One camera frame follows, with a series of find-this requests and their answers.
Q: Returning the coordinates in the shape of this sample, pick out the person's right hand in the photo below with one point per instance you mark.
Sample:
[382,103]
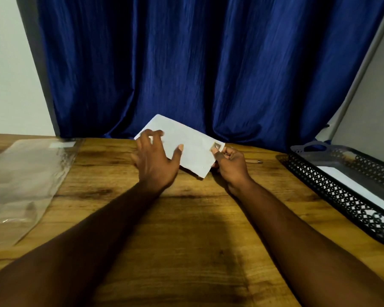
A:
[233,169]

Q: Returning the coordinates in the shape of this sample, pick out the white paper sheet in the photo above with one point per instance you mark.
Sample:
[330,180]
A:
[361,188]

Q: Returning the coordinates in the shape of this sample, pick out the blue curtain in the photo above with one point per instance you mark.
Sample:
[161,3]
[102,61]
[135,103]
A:
[192,60]

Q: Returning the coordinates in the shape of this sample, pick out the person's right forearm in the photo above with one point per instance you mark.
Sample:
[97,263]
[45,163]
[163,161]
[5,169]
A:
[300,246]

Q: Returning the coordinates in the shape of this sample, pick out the person's left hand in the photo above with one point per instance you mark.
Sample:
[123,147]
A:
[153,166]

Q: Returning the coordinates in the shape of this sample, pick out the wooden pen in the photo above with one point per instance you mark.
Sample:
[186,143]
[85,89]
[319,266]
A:
[253,161]

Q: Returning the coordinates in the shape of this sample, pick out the white envelope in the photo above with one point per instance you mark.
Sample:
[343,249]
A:
[192,147]

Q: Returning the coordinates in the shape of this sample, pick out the person's right thumb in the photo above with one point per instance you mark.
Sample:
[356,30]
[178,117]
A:
[216,154]

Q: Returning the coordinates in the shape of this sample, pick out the grey framed panel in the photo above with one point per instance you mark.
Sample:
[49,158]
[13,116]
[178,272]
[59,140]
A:
[371,108]

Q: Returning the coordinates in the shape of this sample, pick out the small postage stamp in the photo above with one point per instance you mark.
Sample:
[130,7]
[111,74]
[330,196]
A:
[217,145]

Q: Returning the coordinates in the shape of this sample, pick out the person's left thumb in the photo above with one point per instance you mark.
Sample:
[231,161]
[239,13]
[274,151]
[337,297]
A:
[177,155]

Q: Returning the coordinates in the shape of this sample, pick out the black mesh tray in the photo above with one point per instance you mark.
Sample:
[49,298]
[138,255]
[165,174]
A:
[342,191]

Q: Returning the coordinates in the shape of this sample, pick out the person's left forearm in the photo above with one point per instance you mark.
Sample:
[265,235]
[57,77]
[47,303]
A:
[83,246]

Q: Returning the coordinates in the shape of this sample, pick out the clear plastic bag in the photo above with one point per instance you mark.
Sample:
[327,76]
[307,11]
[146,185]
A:
[22,182]

